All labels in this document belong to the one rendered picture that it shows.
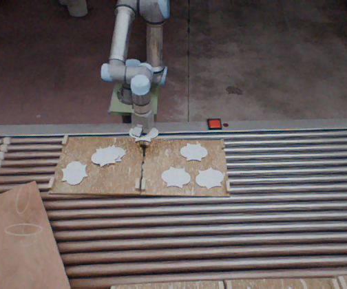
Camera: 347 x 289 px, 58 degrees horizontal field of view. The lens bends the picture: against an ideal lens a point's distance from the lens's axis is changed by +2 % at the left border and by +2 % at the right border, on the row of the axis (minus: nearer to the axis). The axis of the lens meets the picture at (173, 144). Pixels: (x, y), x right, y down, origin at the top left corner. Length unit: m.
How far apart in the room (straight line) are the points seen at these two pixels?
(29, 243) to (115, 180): 0.45
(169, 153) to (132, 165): 0.20
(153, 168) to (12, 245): 0.66
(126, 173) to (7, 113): 2.19
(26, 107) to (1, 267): 2.41
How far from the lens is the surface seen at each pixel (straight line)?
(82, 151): 1.66
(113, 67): 1.40
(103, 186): 1.50
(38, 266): 1.27
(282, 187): 1.59
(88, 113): 3.29
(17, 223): 1.38
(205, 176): 1.50
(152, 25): 1.63
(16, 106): 3.59
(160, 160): 1.56
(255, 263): 1.37
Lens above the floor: 2.15
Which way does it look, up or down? 48 degrees down
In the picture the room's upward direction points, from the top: 2 degrees clockwise
